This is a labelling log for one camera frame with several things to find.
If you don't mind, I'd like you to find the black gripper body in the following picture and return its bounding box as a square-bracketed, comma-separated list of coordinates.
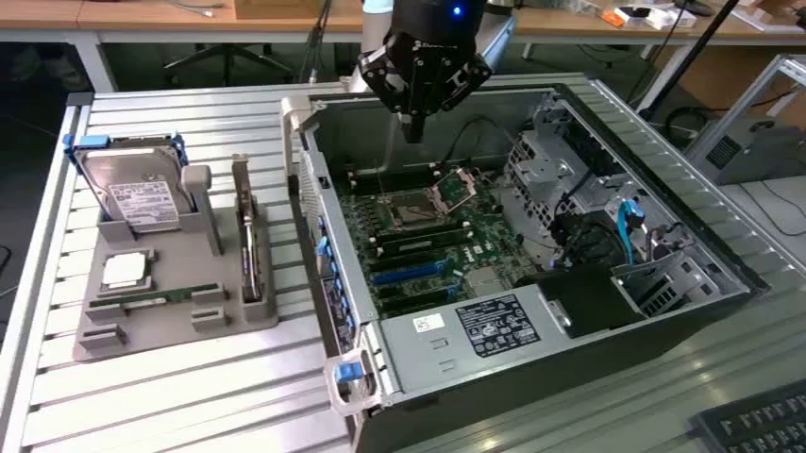
[384, 0, 486, 112]

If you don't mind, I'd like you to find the graphics card with metal bracket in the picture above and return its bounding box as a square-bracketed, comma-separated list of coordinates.
[229, 153, 265, 303]

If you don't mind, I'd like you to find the metal socket cover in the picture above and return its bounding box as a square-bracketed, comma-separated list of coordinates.
[427, 167, 486, 213]

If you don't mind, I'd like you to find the perforated metal disk bay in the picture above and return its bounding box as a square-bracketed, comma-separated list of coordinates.
[503, 92, 638, 227]

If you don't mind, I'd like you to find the black office chair base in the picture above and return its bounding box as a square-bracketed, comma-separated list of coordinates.
[161, 42, 297, 87]

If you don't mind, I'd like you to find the CPU socket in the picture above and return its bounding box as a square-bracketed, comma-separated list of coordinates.
[387, 191, 452, 232]

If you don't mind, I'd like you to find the white box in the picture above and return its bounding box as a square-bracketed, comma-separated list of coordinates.
[615, 5, 698, 30]

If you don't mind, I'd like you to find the green motherboard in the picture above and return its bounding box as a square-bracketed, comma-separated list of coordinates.
[332, 158, 543, 320]

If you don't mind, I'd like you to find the black RAM stick with label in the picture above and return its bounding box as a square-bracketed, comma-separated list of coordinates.
[376, 229, 471, 259]

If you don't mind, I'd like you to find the long black expansion slot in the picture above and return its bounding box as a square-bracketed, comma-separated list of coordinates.
[376, 287, 456, 307]
[367, 252, 439, 274]
[380, 300, 450, 318]

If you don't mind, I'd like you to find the blue expansion slot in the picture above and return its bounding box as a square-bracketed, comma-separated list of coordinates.
[369, 262, 446, 286]

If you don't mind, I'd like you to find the black tripod pole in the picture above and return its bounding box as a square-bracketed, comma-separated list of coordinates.
[635, 0, 739, 117]

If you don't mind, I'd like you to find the grey chipset heatsink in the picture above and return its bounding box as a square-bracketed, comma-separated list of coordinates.
[468, 276, 512, 296]

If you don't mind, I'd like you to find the hard disk in blue carrier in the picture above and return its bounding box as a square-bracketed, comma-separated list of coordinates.
[61, 133, 197, 236]

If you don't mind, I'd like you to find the black air shroud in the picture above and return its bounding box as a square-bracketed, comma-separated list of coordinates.
[538, 266, 647, 340]

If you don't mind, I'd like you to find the grey parts rack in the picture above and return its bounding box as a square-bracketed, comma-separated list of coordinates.
[72, 162, 281, 363]

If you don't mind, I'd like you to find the slotted metal disk bay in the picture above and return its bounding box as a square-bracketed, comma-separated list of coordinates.
[608, 248, 723, 325]

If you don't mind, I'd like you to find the silver CPU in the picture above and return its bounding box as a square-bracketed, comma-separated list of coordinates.
[100, 254, 152, 289]

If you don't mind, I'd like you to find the green RAM stick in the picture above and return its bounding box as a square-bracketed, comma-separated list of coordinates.
[93, 287, 219, 310]

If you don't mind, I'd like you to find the grey power supply with label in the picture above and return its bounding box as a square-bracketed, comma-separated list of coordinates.
[375, 285, 575, 396]

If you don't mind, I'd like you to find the black and grey PC case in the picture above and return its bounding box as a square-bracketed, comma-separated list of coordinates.
[280, 82, 771, 453]

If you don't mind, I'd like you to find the black keyboard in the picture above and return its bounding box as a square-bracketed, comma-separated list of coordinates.
[688, 379, 806, 453]

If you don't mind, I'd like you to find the black cable bundle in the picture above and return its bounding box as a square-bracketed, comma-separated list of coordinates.
[547, 211, 631, 273]

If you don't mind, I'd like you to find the blue wire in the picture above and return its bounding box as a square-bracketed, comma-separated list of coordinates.
[619, 197, 650, 268]

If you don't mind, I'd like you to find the aluminium profile frame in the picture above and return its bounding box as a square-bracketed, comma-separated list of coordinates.
[683, 53, 806, 161]

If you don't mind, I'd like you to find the grey computer box with handle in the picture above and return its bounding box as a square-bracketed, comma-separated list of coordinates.
[683, 117, 806, 186]

